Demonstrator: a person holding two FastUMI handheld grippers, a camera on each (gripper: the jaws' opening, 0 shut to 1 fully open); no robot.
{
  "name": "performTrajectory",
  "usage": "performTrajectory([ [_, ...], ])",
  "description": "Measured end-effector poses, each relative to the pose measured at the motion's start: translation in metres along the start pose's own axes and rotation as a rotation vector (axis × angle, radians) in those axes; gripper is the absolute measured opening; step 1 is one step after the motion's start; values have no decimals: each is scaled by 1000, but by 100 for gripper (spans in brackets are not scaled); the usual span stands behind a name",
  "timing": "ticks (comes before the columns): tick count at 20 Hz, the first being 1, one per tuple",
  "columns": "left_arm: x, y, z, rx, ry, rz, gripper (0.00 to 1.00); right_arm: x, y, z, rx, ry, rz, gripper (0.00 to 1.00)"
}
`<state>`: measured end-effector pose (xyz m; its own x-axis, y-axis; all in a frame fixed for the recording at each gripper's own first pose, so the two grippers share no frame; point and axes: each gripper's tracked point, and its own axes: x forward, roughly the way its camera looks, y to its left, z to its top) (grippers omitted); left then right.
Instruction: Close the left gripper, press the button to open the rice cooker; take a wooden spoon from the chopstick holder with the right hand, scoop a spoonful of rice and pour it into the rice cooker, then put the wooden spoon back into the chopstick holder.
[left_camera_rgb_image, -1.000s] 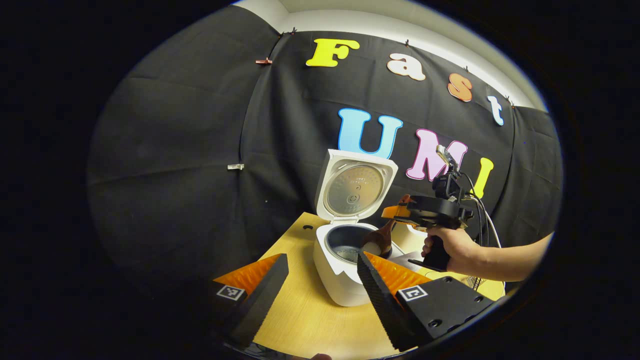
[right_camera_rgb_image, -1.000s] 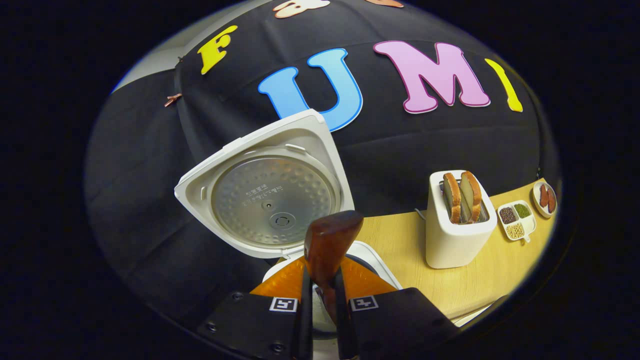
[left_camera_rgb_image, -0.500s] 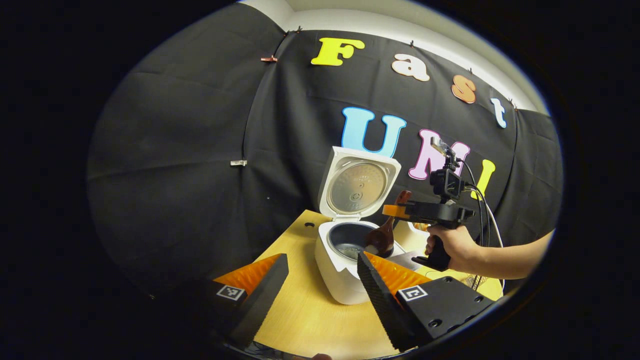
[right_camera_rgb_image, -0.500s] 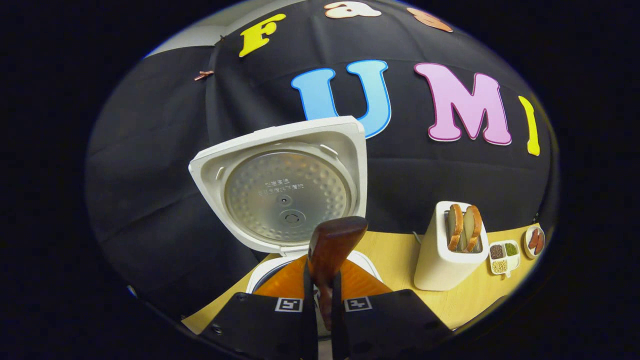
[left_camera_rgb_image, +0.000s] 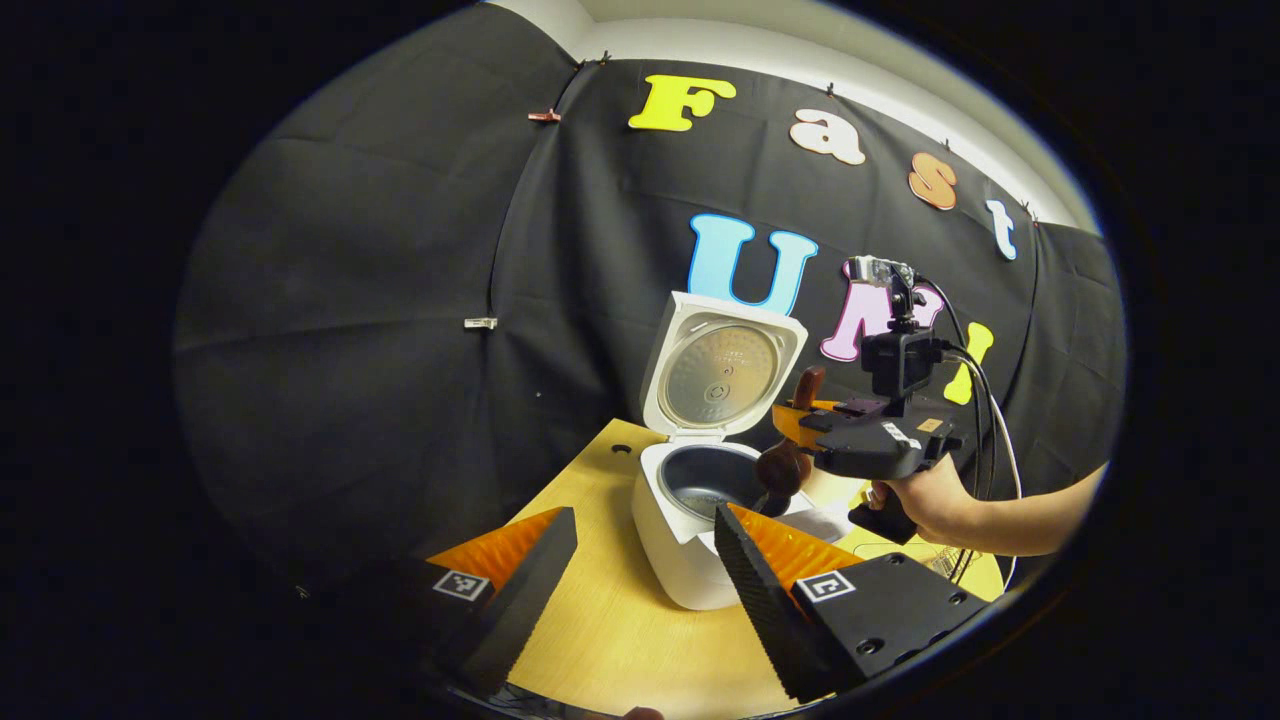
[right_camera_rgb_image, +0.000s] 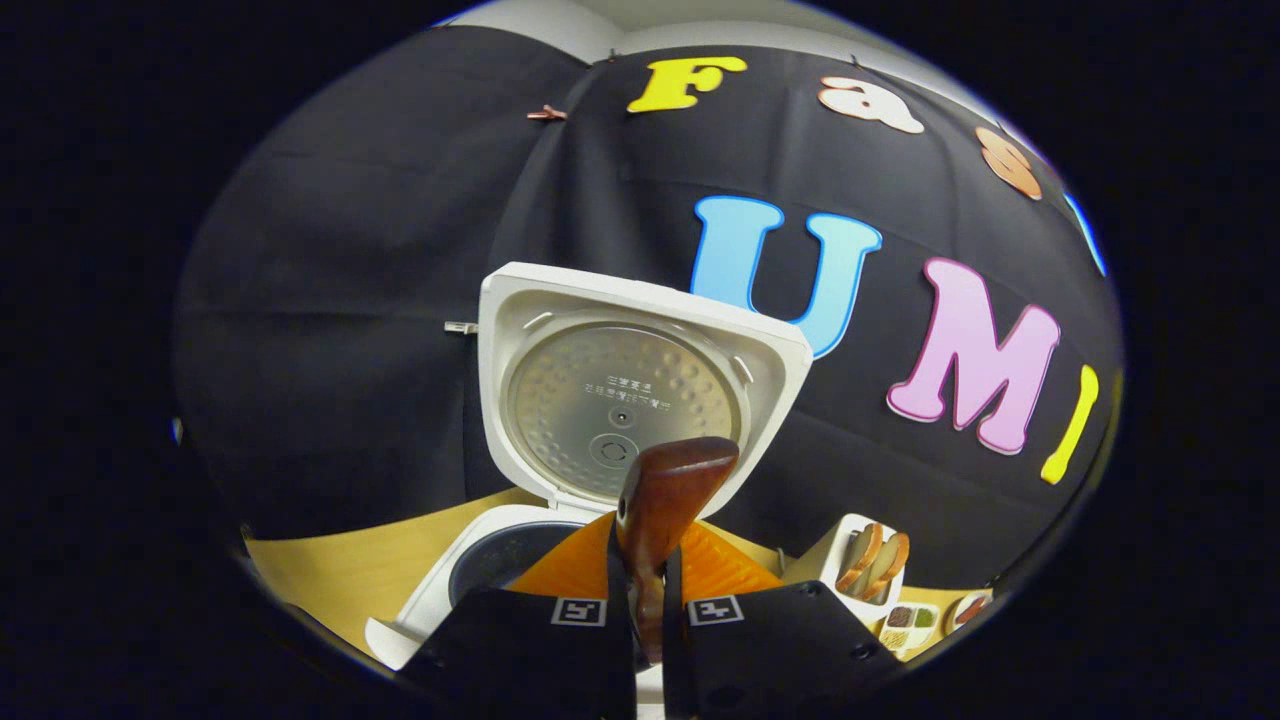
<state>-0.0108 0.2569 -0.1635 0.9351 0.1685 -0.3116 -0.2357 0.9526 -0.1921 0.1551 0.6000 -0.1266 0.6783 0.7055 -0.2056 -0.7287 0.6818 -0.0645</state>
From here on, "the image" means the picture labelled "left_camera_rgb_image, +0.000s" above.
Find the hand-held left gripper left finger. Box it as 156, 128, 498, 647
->
303, 507, 580, 698

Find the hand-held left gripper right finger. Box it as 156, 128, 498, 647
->
713, 503, 1003, 703

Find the brown wooden spoon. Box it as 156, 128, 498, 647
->
755, 366, 827, 519

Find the white rice cooker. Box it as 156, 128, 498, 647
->
630, 291, 853, 612

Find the wire chopstick holder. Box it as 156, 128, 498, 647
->
915, 545, 986, 584

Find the black cable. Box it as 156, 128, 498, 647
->
913, 278, 996, 586

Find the grey cable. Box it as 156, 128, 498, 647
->
940, 343, 1023, 591

